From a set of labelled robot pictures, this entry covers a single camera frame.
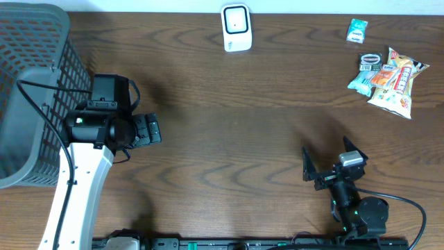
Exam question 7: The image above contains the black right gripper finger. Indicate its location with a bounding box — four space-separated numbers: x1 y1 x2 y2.
302 147 317 181
343 136 368 160

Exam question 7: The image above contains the green wet wipes pack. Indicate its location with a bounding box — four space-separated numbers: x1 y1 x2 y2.
348 71 377 97

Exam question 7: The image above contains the orange tissue pack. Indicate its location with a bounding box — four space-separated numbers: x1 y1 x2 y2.
370 65 400 90

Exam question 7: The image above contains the roll of tape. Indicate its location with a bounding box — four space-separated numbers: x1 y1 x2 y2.
359 53 382 72

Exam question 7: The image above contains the small green wipes pack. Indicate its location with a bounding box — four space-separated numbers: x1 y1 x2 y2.
346 19 368 44

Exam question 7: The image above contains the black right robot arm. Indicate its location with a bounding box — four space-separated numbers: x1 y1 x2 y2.
302 137 389 245

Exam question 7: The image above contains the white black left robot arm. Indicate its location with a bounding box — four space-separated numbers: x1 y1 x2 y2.
39 110 162 249

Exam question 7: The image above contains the white barcode scanner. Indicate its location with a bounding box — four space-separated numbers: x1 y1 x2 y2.
221 3 253 52

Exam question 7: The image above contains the black plastic mesh basket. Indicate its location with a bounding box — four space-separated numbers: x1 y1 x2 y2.
1 2 92 188

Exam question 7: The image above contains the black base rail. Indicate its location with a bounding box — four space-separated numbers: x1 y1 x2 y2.
92 237 410 250

